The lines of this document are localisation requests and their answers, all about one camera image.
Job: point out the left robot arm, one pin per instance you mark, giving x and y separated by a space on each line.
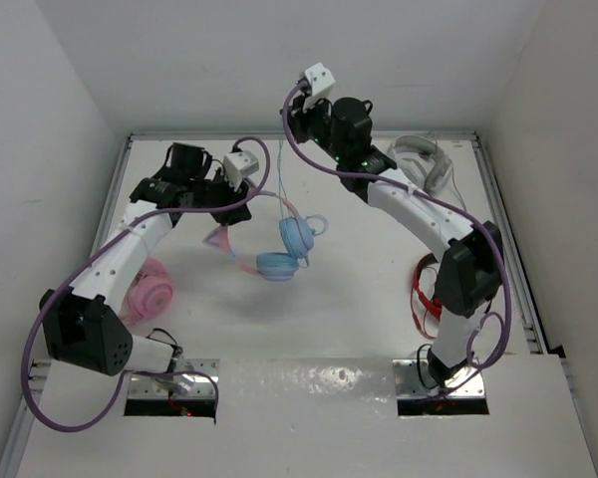
82 321

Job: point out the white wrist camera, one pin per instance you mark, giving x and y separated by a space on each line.
238 166
317 82

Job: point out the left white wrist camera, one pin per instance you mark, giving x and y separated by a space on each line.
238 166

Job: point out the white gaming headset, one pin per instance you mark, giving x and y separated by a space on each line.
425 164

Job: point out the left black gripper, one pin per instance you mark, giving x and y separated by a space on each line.
231 214

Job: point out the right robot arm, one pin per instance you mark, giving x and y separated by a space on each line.
468 253

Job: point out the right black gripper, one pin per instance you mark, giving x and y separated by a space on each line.
298 118

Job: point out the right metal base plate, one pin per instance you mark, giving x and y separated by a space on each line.
413 381

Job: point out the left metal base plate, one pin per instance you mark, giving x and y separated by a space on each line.
195 379

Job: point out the red headphones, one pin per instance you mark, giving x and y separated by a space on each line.
432 305

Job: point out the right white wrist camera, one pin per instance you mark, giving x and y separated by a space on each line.
317 82

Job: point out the metal base plate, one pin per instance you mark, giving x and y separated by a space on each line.
413 381
195 379

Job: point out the blue pink cat-ear headphones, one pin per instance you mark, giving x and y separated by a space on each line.
297 235

